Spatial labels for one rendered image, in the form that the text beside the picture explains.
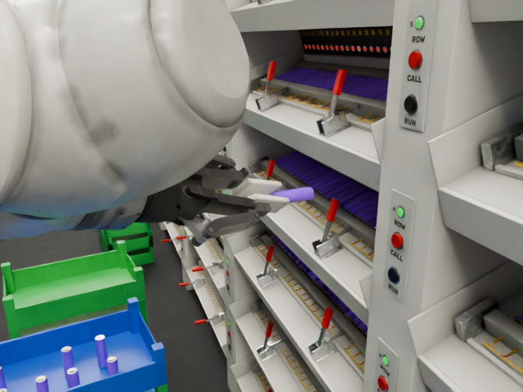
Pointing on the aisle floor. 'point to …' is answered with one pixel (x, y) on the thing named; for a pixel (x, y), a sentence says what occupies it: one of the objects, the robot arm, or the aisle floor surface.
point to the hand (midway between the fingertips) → (261, 196)
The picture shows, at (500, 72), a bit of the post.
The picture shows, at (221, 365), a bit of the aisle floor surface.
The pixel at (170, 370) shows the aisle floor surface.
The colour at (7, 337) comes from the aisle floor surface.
